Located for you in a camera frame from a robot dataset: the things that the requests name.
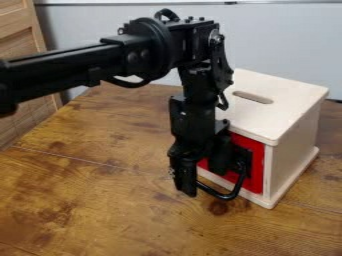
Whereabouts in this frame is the wooden slatted panel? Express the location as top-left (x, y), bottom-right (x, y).
top-left (0, 0), bottom-right (63, 150)

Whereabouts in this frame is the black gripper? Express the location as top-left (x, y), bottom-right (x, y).
top-left (167, 95), bottom-right (234, 197)

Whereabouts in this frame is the black metal drawer handle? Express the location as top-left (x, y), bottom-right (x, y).
top-left (195, 146), bottom-right (250, 202)

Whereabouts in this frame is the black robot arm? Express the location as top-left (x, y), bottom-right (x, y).
top-left (0, 9), bottom-right (239, 200)

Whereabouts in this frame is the red drawer front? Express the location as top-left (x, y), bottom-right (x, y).
top-left (196, 132), bottom-right (266, 195)

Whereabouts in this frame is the light wooden box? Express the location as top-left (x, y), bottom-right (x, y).
top-left (216, 69), bottom-right (328, 209)

